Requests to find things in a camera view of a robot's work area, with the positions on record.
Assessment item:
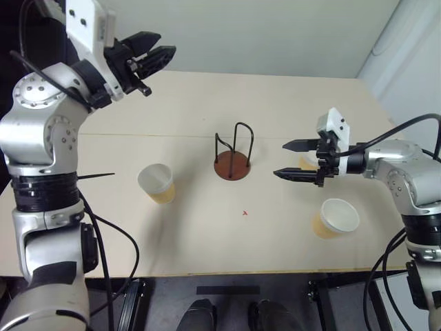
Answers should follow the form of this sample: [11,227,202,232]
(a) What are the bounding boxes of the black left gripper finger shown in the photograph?
[122,30,163,58]
[132,44,178,80]

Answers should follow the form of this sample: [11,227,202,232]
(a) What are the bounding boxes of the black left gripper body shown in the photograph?
[102,37,153,97]

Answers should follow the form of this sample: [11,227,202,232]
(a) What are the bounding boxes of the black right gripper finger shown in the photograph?
[282,138,322,153]
[272,167,320,184]

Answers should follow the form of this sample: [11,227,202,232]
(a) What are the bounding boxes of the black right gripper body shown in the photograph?
[314,132,346,189]

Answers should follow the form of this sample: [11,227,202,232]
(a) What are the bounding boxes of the yellow and white paper cup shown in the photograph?
[298,151,320,170]
[311,198,360,241]
[136,163,176,205]

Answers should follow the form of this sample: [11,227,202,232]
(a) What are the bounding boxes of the black chair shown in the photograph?
[19,0,83,75]

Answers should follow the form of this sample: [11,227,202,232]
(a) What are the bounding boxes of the thin black pointed stick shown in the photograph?
[77,172,116,180]

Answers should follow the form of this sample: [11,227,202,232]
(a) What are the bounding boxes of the dark rounded shape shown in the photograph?
[249,299,294,331]
[185,298,218,331]

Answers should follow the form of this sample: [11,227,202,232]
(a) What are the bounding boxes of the white flat panel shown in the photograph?
[373,275,420,331]

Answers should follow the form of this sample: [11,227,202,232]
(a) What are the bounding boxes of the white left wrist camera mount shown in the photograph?
[64,0,124,101]

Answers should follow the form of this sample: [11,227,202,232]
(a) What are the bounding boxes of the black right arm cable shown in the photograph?
[367,227,413,331]
[336,113,441,161]

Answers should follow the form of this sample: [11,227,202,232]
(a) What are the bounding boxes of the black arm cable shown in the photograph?
[336,113,441,161]
[9,0,96,111]
[367,227,413,331]
[81,196,141,331]

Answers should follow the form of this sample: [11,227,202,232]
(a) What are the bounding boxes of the brown wire cup holder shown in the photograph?
[213,121,255,181]

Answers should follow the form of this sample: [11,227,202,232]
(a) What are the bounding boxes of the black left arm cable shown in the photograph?
[81,196,141,331]
[9,0,96,111]

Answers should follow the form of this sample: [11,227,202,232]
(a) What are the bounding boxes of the black table leg frame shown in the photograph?
[307,279,332,331]
[119,279,151,331]

